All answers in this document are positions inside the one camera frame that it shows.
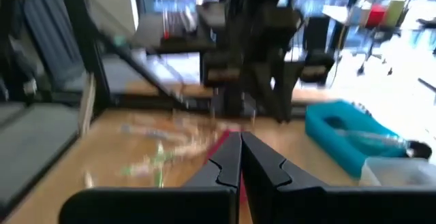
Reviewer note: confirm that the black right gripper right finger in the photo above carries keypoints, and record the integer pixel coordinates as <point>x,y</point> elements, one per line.
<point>340,207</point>

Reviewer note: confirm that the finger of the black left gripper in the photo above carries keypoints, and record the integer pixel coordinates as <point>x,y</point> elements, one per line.
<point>316,64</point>
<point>219,60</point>

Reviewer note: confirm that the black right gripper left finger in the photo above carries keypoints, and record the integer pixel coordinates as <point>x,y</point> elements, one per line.
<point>146,207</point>

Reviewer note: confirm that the blue toothbrush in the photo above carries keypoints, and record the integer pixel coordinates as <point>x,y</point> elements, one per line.
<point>368,136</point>
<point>153,133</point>

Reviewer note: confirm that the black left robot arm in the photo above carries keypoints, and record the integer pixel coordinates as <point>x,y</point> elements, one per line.
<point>272,91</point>

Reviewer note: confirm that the white translucent bin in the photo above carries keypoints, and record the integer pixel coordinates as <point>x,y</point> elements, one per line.
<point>398,171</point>

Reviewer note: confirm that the blue plastic bin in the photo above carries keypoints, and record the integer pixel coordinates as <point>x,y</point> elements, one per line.
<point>327,139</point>

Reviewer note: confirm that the red box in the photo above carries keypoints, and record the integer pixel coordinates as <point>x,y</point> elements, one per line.
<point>374,14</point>

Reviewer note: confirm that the yellow green box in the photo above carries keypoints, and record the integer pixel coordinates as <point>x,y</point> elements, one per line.
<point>395,9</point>

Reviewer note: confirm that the silver aluminium bracket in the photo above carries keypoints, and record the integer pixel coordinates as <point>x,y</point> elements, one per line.
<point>86,105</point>

